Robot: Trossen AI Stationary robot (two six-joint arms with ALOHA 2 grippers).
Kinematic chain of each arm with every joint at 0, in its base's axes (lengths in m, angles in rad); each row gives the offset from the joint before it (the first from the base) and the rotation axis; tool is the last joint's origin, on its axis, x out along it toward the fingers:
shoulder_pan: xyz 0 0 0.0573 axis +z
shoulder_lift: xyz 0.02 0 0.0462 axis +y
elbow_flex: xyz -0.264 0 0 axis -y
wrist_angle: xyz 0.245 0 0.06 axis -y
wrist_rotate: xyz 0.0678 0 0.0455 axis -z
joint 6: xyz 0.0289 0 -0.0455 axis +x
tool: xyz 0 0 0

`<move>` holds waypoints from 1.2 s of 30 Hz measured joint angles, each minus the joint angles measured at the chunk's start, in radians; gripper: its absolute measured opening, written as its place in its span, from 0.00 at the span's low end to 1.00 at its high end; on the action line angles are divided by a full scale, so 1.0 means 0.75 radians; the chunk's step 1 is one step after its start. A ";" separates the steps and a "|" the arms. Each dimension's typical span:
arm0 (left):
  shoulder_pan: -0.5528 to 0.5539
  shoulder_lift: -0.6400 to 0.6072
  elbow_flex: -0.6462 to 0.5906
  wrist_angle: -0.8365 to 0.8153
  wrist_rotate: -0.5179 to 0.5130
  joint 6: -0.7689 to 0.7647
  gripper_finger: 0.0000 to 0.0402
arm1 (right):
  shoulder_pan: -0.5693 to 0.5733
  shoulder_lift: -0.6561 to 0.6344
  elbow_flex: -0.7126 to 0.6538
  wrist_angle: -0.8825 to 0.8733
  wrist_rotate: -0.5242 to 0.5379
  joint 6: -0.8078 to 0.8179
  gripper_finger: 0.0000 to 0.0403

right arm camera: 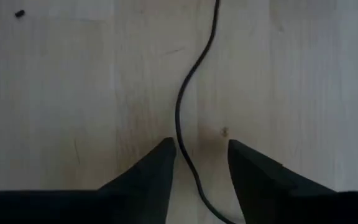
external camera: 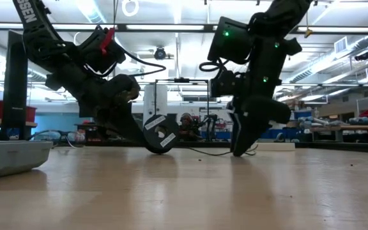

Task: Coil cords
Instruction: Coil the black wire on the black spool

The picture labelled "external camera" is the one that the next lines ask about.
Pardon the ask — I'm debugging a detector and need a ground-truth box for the yellow hanging hook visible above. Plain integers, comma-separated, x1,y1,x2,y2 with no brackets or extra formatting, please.
303,11,312,39

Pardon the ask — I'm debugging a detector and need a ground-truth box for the wooden workbench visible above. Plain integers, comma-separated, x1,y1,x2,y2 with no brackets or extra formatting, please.
310,124,368,143

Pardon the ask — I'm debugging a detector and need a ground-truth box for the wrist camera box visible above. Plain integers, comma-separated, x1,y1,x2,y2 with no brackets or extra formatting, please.
207,16,254,65
77,26,127,77

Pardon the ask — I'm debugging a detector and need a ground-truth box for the blue storage bins row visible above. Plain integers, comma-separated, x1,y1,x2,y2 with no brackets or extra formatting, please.
199,110,314,141

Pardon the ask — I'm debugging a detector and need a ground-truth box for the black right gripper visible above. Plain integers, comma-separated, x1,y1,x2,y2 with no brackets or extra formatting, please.
208,68,293,158

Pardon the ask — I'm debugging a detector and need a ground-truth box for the person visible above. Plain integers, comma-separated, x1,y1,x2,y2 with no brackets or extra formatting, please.
179,112,204,142

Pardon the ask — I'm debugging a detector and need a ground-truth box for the white pillar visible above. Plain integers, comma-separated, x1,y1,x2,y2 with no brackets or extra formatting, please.
142,84,169,127

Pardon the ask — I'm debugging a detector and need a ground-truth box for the black wire cable spool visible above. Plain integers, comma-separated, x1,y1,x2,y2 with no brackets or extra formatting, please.
142,114,180,155

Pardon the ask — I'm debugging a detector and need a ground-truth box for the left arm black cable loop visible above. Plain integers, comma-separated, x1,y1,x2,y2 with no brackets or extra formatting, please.
119,47,167,78

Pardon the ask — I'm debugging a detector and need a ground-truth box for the round ceiling ring light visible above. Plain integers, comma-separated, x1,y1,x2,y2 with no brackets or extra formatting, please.
121,0,140,18

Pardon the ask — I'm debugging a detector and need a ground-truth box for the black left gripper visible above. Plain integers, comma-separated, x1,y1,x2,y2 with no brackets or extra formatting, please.
45,60,150,148

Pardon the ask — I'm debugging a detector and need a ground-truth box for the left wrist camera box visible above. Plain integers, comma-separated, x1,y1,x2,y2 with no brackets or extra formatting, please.
77,26,127,77

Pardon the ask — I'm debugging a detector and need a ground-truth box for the black ceiling dome camera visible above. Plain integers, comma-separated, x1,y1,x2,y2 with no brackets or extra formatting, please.
153,46,167,61

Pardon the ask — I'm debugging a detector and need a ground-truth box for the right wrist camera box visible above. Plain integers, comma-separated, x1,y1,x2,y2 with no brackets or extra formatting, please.
207,16,254,65

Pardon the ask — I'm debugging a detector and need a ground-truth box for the grey tool kit case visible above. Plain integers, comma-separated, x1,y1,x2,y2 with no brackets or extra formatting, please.
0,139,54,182

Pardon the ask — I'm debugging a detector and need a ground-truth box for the thin black wire cord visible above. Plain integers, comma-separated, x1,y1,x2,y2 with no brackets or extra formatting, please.
187,143,259,157

